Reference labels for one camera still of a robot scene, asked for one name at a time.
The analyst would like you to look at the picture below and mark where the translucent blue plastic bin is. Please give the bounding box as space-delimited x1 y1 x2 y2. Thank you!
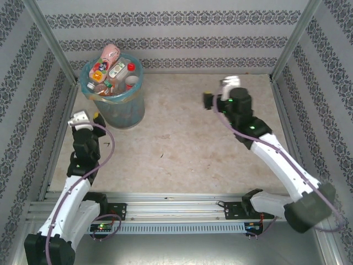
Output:
79 54 146 129

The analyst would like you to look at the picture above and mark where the bottle with orange label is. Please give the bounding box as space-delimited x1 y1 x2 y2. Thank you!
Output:
88 62 110 84

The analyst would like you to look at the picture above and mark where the pink plastic bottle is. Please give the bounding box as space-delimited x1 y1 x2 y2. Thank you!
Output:
99 43 121 70

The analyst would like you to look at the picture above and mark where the left small circuit board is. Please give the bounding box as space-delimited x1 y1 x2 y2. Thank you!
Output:
90 223 113 232

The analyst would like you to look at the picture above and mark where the small circuit board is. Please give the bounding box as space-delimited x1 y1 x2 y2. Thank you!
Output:
244 222 264 232
90 223 113 232

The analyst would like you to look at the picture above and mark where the right small circuit board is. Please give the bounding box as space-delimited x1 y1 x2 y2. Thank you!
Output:
244 222 264 232

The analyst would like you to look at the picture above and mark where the grey metal sheet panel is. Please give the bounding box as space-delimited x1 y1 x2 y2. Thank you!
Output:
27 220 336 265

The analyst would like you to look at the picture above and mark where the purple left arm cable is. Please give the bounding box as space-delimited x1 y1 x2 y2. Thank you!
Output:
45 123 122 265

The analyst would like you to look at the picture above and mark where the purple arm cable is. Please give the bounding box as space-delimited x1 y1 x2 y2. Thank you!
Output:
212 82 345 240
45 123 122 265

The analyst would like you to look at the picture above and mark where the aluminium left side rail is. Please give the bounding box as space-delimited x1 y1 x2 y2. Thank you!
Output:
37 78 82 202

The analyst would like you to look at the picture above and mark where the aluminium right side rail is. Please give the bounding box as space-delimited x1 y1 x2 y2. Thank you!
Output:
270 78 315 199

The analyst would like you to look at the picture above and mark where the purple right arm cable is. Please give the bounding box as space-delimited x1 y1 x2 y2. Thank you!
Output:
212 82 345 240

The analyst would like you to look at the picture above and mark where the aluminium right frame post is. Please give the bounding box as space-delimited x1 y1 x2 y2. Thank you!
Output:
270 0 323 82

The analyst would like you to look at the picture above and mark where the aluminium frame post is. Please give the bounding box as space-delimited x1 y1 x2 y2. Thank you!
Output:
22 0 81 85
270 0 323 82

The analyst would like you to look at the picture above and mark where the aluminium left frame post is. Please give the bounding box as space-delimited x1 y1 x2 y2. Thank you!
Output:
22 0 81 85

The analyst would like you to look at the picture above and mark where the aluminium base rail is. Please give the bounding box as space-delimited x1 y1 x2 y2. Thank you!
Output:
26 192 328 223

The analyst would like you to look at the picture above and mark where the grey slotted cable duct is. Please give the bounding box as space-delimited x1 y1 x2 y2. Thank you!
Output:
82 222 246 235

